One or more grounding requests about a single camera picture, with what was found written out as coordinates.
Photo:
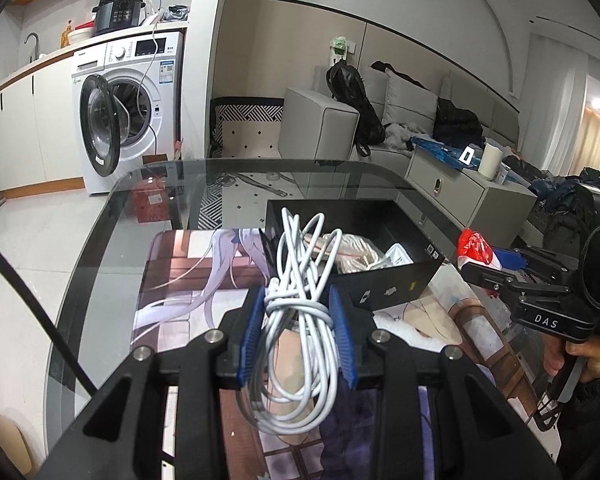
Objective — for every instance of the white washing machine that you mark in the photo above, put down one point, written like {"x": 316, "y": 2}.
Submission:
{"x": 127, "y": 100}

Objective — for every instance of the black backpack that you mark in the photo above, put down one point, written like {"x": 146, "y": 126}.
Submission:
{"x": 347, "y": 87}

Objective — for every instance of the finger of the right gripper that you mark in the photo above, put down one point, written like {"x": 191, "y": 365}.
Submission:
{"x": 542, "y": 264}
{"x": 508, "y": 287}

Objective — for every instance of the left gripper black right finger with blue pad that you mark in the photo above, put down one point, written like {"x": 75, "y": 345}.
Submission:
{"x": 408, "y": 413}

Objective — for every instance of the black jacket on sofa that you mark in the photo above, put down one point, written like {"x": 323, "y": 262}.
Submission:
{"x": 456, "y": 127}

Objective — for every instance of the black pressure cooker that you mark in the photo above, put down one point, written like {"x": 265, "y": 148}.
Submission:
{"x": 113, "y": 15}

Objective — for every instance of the white paper roll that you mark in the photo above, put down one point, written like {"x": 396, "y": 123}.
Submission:
{"x": 490, "y": 161}

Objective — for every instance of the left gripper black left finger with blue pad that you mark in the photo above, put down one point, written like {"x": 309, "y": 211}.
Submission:
{"x": 119, "y": 433}

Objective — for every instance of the black cardboard box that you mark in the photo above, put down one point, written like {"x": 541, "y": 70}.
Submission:
{"x": 369, "y": 228}

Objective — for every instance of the person's right hand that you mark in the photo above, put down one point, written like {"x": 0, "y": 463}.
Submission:
{"x": 556, "y": 351}

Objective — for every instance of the white medicine packet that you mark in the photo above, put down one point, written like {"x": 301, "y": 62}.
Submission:
{"x": 397, "y": 255}

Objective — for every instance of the anime print desk mat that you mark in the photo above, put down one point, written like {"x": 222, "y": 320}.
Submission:
{"x": 277, "y": 423}

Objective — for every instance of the grey sofa cushion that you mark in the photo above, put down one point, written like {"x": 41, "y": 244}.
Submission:
{"x": 407, "y": 104}

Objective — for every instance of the blue item on cabinet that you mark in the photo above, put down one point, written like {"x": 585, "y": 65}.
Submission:
{"x": 452, "y": 157}

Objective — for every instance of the red white plastic bag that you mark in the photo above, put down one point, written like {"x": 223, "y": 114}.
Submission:
{"x": 472, "y": 247}

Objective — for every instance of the red box under table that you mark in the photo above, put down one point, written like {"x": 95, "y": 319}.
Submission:
{"x": 150, "y": 205}

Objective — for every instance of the beige side cabinet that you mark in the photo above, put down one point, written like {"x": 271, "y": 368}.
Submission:
{"x": 496, "y": 211}

